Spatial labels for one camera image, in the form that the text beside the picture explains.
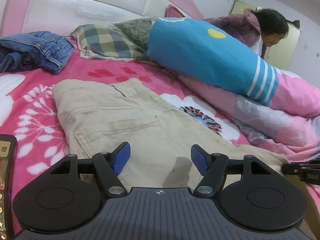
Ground beige khaki trousers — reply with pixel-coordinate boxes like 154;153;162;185
51;77;320;240

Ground pink grey floral duvet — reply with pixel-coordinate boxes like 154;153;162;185
176;69;319;161

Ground pink floral fleece bedsheet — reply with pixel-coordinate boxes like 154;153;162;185
0;38;320;235

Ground black smartphone lit screen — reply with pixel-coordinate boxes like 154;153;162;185
0;134;17;239

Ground blue pink striped pillow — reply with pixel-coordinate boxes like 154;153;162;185
146;16;320;118

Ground green plaid pillow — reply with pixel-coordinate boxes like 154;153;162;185
71;17;154;62

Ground folded blue denim garment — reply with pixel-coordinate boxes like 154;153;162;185
1;31;75;75

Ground child in maroon jacket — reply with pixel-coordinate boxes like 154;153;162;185
204;8;289;56

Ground pink white padded headboard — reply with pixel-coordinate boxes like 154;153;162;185
1;0;203;36

